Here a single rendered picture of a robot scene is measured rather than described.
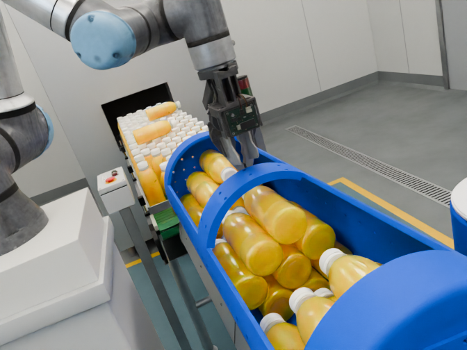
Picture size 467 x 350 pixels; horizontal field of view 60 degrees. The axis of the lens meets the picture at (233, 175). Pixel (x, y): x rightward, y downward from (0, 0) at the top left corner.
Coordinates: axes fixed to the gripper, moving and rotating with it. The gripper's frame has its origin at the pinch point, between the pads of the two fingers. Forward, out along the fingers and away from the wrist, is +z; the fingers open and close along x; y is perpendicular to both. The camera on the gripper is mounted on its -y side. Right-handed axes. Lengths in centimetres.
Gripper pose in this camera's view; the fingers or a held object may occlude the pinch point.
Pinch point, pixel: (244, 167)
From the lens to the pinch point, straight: 79.0
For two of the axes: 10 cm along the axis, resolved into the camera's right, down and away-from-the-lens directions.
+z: 2.8, 8.9, 3.6
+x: 9.0, -3.7, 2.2
